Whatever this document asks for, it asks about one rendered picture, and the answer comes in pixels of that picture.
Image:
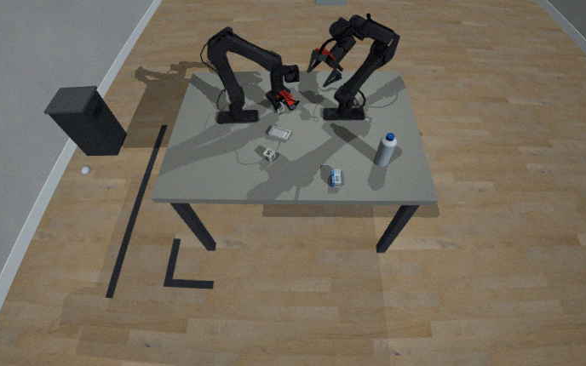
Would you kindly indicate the white bottle with blue cap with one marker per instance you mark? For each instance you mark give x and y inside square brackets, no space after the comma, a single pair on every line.
[385,150]

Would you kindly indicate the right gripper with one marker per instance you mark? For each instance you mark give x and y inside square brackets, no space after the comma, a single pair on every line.
[278,95]

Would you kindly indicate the small blue and white box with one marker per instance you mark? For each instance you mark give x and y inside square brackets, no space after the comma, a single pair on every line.
[336,178]

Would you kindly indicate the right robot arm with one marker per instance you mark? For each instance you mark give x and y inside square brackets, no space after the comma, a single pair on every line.
[217,51]

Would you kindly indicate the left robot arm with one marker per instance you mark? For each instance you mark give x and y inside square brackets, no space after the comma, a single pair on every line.
[380,53]

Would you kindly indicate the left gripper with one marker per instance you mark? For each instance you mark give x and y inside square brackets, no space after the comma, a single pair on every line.
[339,54]

